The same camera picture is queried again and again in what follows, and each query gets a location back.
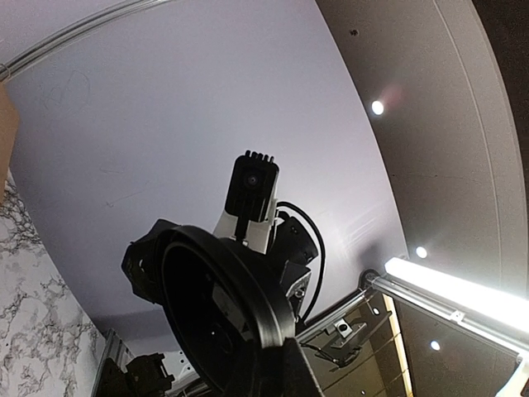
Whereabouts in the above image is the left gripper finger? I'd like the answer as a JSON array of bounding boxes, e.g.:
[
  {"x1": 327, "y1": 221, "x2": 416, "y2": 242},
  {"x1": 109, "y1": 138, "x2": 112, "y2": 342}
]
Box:
[{"x1": 248, "y1": 337, "x2": 322, "y2": 397}]

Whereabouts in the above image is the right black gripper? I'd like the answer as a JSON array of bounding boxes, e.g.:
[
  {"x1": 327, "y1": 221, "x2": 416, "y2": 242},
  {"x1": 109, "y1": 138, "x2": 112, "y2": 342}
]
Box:
[{"x1": 121, "y1": 215, "x2": 318, "y2": 327}]

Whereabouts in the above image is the black plastic cup lid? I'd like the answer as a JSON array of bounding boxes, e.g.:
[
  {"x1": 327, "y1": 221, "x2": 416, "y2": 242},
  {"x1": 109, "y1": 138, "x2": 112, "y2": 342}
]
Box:
[{"x1": 155, "y1": 226, "x2": 295, "y2": 396}]

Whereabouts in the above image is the brown paper bag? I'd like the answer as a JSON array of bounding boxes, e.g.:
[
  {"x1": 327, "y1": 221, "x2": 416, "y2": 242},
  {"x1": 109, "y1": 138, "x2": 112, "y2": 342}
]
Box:
[{"x1": 0, "y1": 84, "x2": 20, "y2": 202}]

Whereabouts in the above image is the ceiling light tube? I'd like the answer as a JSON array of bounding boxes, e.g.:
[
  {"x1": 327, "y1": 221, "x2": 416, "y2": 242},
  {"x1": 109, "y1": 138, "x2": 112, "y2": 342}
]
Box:
[{"x1": 384, "y1": 257, "x2": 528, "y2": 329}]

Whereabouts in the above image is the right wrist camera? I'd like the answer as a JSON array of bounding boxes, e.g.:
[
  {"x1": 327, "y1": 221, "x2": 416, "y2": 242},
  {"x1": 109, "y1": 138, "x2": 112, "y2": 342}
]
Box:
[{"x1": 213, "y1": 151, "x2": 279, "y2": 254}]

